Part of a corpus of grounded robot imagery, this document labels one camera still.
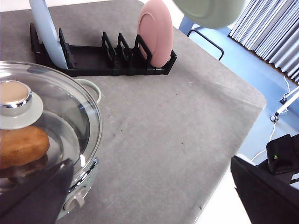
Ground brown potato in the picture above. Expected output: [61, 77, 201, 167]
[0, 126, 50, 168]

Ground white tripod leg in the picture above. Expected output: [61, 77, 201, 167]
[270, 86, 299, 122]

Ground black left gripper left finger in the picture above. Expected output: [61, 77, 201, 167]
[0, 159, 74, 224]

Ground black metal chair frame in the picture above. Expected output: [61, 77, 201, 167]
[187, 29, 224, 61]

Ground green plate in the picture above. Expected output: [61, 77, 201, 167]
[173, 0, 246, 29]

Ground blue plate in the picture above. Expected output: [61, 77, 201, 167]
[29, 0, 68, 69]

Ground glass steamer lid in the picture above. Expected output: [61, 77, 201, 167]
[0, 62, 102, 194]

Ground black dish rack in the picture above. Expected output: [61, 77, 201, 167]
[30, 23, 177, 77]

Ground grey vertical blinds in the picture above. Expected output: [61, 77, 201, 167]
[228, 0, 299, 84]

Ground white cable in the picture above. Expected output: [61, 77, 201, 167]
[252, 75, 290, 161]

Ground black device with green light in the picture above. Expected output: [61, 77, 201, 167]
[256, 133, 299, 183]

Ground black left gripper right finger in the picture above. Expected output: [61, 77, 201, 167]
[231, 156, 299, 224]

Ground green electric steamer pot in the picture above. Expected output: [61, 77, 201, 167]
[58, 79, 102, 220]

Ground pink plate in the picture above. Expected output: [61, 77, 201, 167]
[137, 0, 173, 68]

